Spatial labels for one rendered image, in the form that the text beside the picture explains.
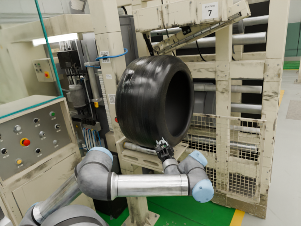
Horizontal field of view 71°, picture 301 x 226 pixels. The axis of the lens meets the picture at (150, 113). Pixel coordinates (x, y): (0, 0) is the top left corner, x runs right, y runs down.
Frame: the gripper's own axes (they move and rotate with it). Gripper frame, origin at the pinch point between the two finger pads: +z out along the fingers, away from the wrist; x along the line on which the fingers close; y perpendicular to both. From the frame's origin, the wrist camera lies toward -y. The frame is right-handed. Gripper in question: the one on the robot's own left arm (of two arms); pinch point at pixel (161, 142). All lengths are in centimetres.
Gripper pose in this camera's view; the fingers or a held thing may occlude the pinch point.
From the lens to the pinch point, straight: 118.3
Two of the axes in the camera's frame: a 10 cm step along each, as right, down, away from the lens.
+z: -1.7, -4.5, 8.8
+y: -4.2, -7.7, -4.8
